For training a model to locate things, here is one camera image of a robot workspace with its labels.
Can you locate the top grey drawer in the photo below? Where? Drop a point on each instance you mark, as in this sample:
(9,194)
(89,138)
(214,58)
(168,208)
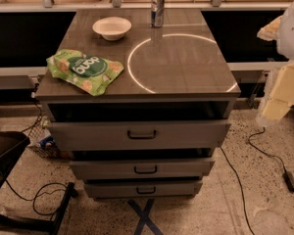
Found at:
(138,135)

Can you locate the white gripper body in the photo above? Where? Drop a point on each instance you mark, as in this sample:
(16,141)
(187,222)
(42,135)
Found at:
(292,33)

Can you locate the silver blue redbull can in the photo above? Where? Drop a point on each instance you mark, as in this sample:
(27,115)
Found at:
(157,12)

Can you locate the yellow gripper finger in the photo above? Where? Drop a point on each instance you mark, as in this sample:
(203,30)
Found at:
(280,98)
(269,31)

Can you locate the white bowl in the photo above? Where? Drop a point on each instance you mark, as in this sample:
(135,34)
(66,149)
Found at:
(112,28)

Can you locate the grey drawer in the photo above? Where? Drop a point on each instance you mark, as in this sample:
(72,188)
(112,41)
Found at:
(135,169)
(138,135)
(143,189)

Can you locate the grey drawer cabinet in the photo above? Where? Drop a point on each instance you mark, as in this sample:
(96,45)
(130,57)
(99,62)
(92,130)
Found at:
(172,73)

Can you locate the green rice chip bag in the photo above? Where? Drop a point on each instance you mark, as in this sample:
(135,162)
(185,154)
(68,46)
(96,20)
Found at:
(90,73)

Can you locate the wire basket with items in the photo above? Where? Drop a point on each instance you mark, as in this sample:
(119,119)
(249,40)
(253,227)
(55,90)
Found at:
(43,144)

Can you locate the middle grey drawer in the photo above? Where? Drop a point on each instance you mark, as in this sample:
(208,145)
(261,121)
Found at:
(135,169)

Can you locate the bottom grey drawer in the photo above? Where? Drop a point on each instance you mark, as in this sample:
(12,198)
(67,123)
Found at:
(143,189)

